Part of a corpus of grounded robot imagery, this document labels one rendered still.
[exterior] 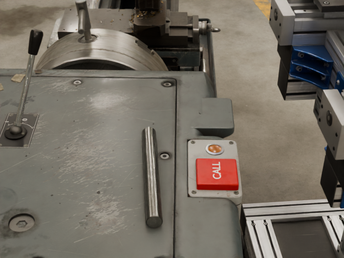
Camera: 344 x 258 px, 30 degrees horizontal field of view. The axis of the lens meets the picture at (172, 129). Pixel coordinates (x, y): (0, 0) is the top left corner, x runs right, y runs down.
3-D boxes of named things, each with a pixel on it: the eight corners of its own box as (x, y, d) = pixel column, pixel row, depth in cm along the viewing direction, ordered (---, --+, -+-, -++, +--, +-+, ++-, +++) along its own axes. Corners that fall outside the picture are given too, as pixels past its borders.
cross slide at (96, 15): (199, 46, 194) (199, 33, 191) (57, 45, 194) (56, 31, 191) (198, 22, 207) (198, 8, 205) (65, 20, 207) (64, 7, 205)
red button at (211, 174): (238, 195, 92) (239, 184, 91) (196, 194, 92) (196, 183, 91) (235, 168, 97) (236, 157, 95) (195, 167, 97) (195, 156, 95)
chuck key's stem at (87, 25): (95, 52, 133) (85, 1, 126) (85, 54, 133) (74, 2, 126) (96, 48, 134) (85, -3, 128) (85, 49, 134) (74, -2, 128)
